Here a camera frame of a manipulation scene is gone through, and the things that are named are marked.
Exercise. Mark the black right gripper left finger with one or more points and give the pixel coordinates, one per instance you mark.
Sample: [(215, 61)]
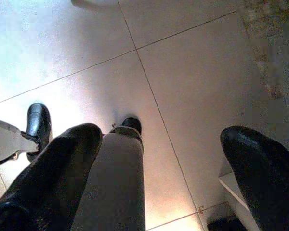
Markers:
[(50, 168)]

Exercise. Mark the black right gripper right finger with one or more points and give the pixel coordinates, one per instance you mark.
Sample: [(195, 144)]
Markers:
[(267, 173)]

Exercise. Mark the white cabinet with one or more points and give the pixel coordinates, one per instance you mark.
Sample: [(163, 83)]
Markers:
[(233, 190)]

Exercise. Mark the robot left leg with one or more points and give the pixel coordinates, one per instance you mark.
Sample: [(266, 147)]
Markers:
[(38, 120)]

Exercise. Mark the robot leg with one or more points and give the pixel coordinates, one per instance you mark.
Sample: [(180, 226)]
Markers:
[(118, 180), (38, 120)]

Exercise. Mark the robot right leg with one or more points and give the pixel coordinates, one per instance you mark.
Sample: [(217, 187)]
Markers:
[(118, 180)]

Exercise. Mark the speckled floor mat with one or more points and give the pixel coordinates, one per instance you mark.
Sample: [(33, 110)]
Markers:
[(274, 36)]

